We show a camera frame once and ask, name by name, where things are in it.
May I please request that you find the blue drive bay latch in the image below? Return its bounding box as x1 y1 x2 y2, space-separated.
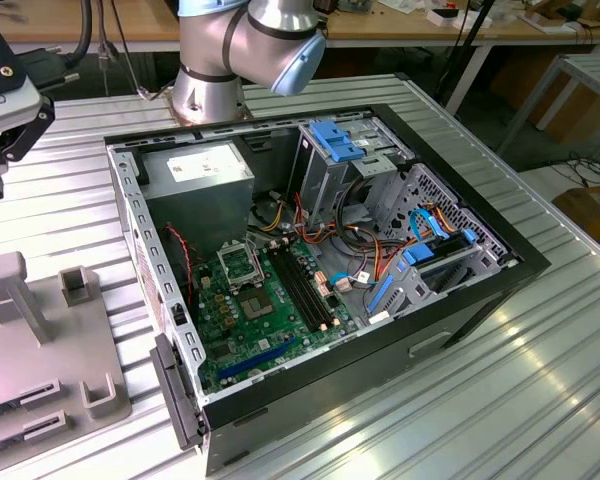
309 119 366 164

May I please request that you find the white power supply label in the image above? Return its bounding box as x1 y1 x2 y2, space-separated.
166 152 245 184

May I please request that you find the hard disk in blue carrier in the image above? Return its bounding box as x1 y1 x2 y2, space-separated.
401 227 480 269

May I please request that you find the white camera with black mount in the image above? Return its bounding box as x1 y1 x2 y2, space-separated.
0 9 57 164

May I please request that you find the socket locking lever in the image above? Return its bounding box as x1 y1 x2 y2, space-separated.
247 235 268 289

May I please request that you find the blue expansion slot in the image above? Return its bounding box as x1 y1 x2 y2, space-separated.
215 335 299 382

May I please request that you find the blue plastic bay rail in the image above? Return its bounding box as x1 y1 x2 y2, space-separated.
367 273 396 314

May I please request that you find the grey power supply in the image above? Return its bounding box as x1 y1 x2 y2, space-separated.
138 139 256 261

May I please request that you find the cable with silver plug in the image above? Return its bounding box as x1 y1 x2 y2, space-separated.
95 0 112 99

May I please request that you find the CPU socket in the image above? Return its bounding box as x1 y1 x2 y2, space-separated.
236 288 273 321

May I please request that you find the black PC case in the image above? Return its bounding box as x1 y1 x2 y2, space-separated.
103 103 553 477

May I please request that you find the coloured power wire bundle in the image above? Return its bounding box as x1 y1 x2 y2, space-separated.
247 192 406 281

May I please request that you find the black round cable bundle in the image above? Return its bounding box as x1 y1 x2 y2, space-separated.
329 177 381 251

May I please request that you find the grey metal drive cage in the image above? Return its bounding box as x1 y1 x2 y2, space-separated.
285 112 416 226

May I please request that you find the grey metal disk bay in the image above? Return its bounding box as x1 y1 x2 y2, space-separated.
364 244 506 326

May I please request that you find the grey parts rack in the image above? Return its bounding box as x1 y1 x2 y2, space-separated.
0 252 134 454

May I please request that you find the grey metal frame table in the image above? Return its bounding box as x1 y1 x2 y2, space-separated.
497 52 600 161

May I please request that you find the metal socket cover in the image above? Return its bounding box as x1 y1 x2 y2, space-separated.
215 240 265 292

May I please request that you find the green motherboard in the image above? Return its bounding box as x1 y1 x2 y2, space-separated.
192 234 361 396

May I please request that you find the dark grey case handle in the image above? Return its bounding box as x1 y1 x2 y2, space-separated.
148 332 206 451

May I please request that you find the large brown cardboard box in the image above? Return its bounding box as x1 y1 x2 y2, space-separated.
489 49 600 146

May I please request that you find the wooden desk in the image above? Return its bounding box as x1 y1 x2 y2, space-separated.
0 0 600 56

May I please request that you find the white flat box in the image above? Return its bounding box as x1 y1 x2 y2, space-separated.
426 4 494 30

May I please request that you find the black RAM slot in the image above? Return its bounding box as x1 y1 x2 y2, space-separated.
274 248 325 330
280 246 330 326
285 244 336 324
268 249 320 332

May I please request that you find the blue flat data cable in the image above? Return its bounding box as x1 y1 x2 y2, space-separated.
408 207 454 246

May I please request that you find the black case fan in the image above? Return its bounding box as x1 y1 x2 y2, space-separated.
162 222 201 306

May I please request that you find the white plug with blue wire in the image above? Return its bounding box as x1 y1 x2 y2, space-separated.
328 271 354 294

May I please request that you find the black tripod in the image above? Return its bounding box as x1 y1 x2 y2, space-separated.
432 0 496 109

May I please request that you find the red twisted fan wire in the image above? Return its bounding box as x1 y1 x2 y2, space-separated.
163 224 205 309

